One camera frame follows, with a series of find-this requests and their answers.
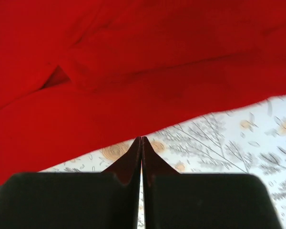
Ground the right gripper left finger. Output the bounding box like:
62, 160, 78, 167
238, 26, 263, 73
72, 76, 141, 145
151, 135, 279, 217
0, 138, 141, 229

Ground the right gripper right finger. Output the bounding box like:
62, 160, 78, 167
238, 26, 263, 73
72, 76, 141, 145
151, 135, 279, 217
142, 137, 281, 229

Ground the red t shirt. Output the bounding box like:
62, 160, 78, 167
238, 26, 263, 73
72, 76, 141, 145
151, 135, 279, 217
0, 0, 286, 185

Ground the floral patterned table mat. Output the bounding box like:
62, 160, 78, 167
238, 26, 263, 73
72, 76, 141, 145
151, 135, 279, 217
38, 94, 286, 229

